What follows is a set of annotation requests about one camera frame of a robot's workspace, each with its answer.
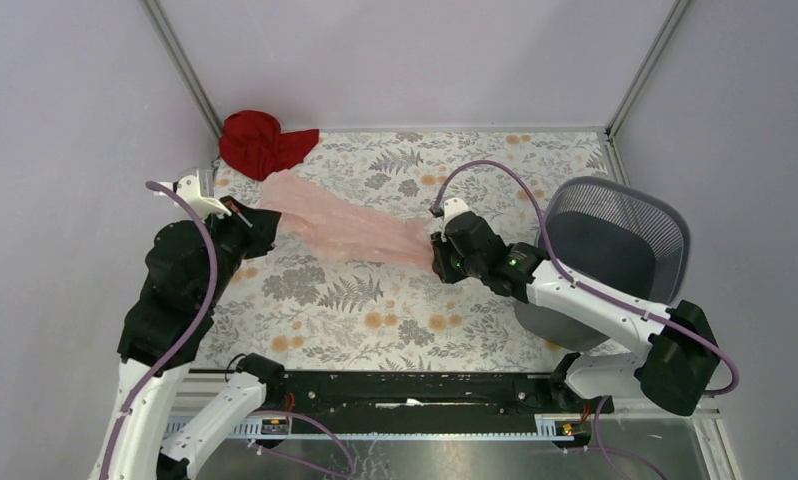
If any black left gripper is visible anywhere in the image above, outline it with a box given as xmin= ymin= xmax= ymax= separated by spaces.
xmin=199 ymin=192 xmax=284 ymax=305

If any pink plastic trash bag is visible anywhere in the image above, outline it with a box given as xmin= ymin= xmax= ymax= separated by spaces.
xmin=260 ymin=171 xmax=434 ymax=270

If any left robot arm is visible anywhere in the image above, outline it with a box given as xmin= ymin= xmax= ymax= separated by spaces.
xmin=90 ymin=196 xmax=286 ymax=479

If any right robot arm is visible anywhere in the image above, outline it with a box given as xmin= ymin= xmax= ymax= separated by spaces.
xmin=431 ymin=198 xmax=720 ymax=417

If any grey slotted trash bin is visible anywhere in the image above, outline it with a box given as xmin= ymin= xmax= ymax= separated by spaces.
xmin=512 ymin=176 xmax=692 ymax=353

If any red crumpled cloth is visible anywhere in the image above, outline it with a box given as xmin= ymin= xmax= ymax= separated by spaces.
xmin=218 ymin=110 xmax=320 ymax=181

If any floral patterned table mat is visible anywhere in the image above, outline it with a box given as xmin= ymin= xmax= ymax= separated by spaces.
xmin=195 ymin=132 xmax=609 ymax=372

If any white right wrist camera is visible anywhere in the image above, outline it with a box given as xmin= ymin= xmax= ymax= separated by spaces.
xmin=429 ymin=197 xmax=471 ymax=239

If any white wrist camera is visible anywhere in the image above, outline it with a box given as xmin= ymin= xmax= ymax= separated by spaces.
xmin=429 ymin=197 xmax=471 ymax=239
xmin=157 ymin=168 xmax=231 ymax=220

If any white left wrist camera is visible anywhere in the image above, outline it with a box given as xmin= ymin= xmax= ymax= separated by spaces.
xmin=157 ymin=168 xmax=231 ymax=220

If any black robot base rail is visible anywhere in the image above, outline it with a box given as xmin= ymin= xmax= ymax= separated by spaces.
xmin=258 ymin=370 xmax=614 ymax=427

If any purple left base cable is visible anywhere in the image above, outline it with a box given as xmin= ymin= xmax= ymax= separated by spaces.
xmin=246 ymin=409 xmax=362 ymax=476

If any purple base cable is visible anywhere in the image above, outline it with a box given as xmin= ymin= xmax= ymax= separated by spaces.
xmin=246 ymin=409 xmax=362 ymax=476
xmin=561 ymin=394 xmax=669 ymax=480

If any white slotted cable duct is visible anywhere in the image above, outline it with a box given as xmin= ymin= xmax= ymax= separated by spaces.
xmin=163 ymin=413 xmax=592 ymax=440

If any aluminium frame post left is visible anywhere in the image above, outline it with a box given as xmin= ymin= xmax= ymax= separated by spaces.
xmin=139 ymin=0 xmax=222 ymax=137

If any aluminium frame post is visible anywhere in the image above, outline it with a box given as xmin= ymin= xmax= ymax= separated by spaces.
xmin=605 ymin=0 xmax=693 ymax=142
xmin=139 ymin=0 xmax=222 ymax=137

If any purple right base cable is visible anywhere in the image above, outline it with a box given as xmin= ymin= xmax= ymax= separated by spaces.
xmin=561 ymin=394 xmax=669 ymax=480

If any aluminium frame post right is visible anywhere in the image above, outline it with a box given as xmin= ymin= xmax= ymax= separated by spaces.
xmin=605 ymin=0 xmax=693 ymax=142

